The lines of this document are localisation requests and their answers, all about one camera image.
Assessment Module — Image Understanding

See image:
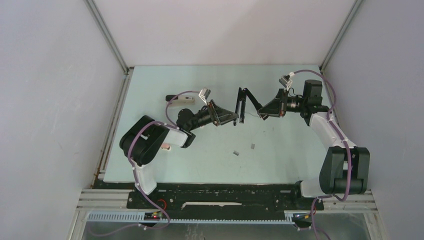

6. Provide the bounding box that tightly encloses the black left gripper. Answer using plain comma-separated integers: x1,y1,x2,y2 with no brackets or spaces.
188,99,238,131

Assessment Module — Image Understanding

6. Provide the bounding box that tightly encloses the beige and black large stapler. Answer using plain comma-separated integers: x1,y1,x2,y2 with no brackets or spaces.
169,94,196,107

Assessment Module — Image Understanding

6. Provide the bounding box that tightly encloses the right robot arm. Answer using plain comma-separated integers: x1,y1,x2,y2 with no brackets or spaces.
257,79,370,209

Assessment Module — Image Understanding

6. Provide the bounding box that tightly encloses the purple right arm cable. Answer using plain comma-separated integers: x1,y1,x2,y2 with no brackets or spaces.
288,69,354,240

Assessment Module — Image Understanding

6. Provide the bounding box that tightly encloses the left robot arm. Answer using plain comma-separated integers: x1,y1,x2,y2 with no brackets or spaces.
119,100,239,208

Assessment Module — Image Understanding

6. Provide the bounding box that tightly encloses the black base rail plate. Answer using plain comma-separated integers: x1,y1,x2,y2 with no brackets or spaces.
93,180,314,222

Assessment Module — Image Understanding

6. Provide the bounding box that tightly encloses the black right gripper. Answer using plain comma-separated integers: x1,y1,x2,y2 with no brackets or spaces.
257,88,307,118

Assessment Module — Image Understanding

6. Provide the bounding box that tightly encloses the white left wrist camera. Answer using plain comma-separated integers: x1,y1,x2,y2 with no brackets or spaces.
198,87,211,106

